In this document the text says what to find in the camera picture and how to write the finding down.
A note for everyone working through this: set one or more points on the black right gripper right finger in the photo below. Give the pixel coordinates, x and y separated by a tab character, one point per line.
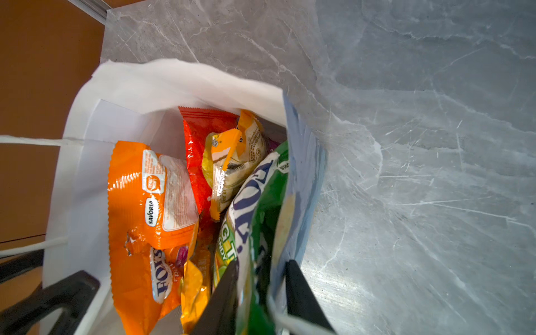
301	301

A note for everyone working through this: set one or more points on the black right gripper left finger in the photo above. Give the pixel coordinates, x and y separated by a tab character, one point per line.
219	316

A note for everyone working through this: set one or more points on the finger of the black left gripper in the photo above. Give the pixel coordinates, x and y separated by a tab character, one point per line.
72	296

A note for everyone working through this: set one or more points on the orange snack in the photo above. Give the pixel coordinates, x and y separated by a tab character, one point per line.
196	284

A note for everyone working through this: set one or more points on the green pea snack bag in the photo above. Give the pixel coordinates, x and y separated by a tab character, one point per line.
247	237

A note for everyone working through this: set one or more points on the colourful skittles candy bag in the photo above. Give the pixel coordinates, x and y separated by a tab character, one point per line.
151	217

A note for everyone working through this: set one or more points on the small orange snack packet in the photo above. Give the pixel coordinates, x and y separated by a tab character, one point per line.
229	158

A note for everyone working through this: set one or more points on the red snack packet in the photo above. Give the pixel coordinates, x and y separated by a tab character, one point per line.
198	124

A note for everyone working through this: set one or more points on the white paper bag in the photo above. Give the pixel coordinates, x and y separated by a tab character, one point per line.
140	103

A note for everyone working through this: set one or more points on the aluminium corner post left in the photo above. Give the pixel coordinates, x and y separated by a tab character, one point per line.
96	9

